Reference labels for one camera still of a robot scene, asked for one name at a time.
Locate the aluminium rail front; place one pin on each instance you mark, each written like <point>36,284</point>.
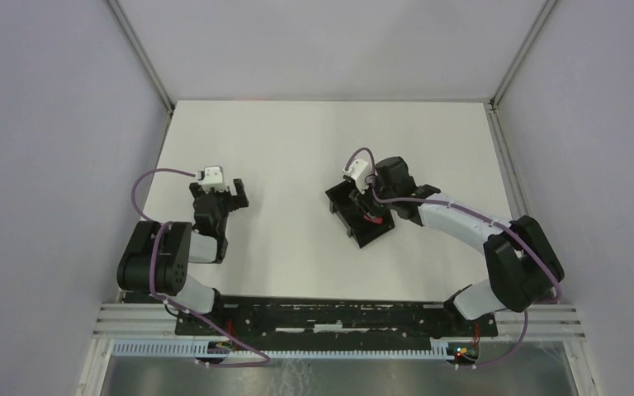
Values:
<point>546,323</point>

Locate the black plastic bin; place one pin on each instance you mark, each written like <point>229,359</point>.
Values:
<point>360,230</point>

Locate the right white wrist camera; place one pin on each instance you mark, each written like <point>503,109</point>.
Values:
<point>359,173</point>

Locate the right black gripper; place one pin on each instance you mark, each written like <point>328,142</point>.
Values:
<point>364,208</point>

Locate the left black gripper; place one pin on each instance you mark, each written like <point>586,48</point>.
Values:
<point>236,201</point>

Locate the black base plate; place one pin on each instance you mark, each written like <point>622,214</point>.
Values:
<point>252,315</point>

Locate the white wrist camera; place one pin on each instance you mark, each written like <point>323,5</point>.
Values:
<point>359,173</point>
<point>212,175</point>

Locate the aluminium frame post left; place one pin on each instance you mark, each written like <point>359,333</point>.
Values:
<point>132,39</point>

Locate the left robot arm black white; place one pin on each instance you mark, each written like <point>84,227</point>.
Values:
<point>156,259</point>

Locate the red black screwdriver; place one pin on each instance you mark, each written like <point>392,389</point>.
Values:
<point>374,220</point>

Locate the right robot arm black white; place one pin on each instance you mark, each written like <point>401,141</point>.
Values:
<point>433,209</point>

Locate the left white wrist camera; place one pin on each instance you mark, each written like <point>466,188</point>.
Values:
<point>212,175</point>

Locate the aluminium frame post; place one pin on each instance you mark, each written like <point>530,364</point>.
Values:
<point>536,28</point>
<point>132,39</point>

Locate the aluminium frame post right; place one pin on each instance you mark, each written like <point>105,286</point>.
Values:
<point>536,28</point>

